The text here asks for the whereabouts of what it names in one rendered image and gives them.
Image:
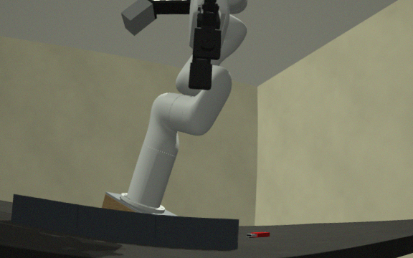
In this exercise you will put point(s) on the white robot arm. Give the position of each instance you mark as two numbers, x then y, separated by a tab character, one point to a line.
172	112

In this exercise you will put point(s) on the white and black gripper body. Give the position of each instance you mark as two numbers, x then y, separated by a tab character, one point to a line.
223	5

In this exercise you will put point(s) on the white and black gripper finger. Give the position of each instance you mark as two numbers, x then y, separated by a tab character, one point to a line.
207	40
200	75

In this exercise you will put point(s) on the red usb stick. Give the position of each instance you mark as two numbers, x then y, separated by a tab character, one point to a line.
259	234

